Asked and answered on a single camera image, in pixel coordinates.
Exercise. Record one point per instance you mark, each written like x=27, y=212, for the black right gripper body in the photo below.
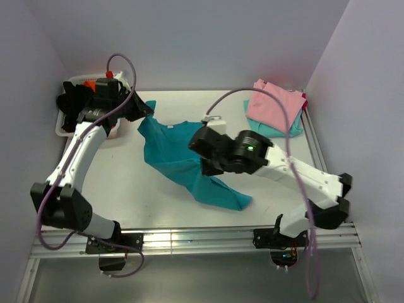
x=212, y=166

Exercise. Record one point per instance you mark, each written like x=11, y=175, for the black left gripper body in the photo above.
x=131, y=110

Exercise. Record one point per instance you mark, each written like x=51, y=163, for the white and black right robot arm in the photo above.
x=261, y=157

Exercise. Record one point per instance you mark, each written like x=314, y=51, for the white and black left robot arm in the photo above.
x=58, y=201

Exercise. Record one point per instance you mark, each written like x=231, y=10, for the white plastic laundry basket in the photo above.
x=79, y=80

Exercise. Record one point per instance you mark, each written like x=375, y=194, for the folded light teal t shirt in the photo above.
x=270, y=132

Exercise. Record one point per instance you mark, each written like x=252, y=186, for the orange t shirt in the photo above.
x=90, y=84

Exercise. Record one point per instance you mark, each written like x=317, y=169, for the folded pink t shirt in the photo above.
x=264, y=109

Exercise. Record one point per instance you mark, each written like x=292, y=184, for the black t shirt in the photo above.
x=72, y=102

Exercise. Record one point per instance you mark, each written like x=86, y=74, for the folded red t shirt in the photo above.
x=304, y=102

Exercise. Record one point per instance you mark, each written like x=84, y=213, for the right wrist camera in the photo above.
x=216, y=123

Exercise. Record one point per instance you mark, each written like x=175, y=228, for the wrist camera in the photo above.
x=111, y=88
x=216, y=123

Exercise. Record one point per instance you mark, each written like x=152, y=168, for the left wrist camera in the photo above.
x=111, y=88

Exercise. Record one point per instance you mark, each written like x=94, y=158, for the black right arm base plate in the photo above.
x=271, y=238

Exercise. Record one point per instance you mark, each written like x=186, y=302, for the aluminium right side rail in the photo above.
x=318, y=158

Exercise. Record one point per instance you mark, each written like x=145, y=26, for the aluminium front frame rail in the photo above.
x=197, y=241

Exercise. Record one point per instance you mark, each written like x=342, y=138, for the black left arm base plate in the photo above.
x=127, y=243

